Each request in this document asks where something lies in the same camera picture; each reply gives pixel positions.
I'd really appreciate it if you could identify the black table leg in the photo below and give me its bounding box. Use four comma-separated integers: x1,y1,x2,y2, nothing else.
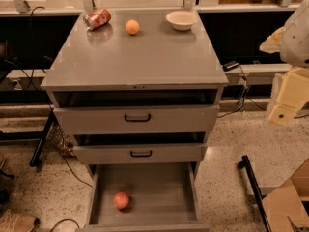
30,112,54,167

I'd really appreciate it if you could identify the red apple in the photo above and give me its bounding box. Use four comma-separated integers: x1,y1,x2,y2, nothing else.
113,191,129,210

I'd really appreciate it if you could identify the grey drawer cabinet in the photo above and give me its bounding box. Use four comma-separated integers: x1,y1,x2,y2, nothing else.
40,7,230,232

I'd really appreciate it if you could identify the black drawer handle middle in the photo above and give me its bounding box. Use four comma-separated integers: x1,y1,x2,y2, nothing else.
130,150,153,158

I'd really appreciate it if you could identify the red soda can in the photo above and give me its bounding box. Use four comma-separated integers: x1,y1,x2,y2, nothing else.
83,9,111,31

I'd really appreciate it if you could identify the grey bottom drawer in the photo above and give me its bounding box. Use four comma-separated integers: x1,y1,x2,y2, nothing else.
76,162,210,232

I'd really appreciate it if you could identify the grey middle drawer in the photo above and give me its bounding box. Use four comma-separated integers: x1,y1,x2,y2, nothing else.
73,144,207,164

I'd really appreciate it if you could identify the black floor cable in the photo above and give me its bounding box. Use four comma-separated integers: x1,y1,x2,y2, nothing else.
48,218,81,232

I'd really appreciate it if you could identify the grey drawer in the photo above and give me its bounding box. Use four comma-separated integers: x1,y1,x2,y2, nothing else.
76,162,210,232
73,144,207,164
54,105,218,135

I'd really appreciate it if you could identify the black drawer handle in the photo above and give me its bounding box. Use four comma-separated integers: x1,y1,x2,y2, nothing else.
124,114,152,123
130,150,153,158

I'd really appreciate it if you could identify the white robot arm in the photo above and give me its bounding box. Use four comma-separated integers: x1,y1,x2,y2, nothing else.
260,0,309,125

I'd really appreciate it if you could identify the black drawer handle top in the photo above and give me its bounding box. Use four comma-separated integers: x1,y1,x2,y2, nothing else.
124,114,152,123

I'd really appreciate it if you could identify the cardboard box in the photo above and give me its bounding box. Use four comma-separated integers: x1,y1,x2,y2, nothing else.
262,159,309,232

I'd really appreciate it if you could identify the orange fruit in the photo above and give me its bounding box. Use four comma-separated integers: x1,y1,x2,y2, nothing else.
126,20,140,35

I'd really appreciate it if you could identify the black metal stand leg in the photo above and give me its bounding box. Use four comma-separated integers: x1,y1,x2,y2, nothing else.
238,155,272,232

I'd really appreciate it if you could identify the grey top drawer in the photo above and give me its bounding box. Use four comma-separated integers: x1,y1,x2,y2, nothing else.
54,105,218,135

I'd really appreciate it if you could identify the white bowl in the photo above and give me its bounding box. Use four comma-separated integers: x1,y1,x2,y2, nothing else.
166,11,198,31

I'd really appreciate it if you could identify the black power adapter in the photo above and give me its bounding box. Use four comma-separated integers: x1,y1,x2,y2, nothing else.
222,61,239,72

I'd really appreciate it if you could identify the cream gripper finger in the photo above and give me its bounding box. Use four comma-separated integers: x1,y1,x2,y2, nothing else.
260,28,283,54
267,68,309,126

